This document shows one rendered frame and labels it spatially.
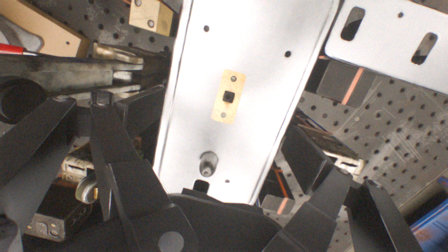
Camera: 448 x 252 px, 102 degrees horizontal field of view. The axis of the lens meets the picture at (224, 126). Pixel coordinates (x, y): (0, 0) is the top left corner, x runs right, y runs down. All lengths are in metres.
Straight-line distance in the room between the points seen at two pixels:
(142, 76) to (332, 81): 0.31
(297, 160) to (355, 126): 0.62
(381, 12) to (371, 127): 0.49
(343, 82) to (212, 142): 0.25
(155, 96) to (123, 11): 0.55
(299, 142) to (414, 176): 0.87
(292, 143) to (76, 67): 0.21
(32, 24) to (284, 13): 0.70
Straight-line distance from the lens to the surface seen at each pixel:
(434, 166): 1.04
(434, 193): 2.41
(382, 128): 0.83
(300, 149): 0.17
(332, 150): 0.35
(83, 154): 0.38
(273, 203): 0.44
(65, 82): 0.22
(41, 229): 0.41
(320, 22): 0.34
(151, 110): 0.17
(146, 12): 0.27
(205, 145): 0.35
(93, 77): 0.24
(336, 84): 0.38
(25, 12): 0.82
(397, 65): 0.40
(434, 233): 2.42
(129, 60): 0.27
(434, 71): 0.44
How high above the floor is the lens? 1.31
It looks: 70 degrees down
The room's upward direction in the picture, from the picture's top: 174 degrees counter-clockwise
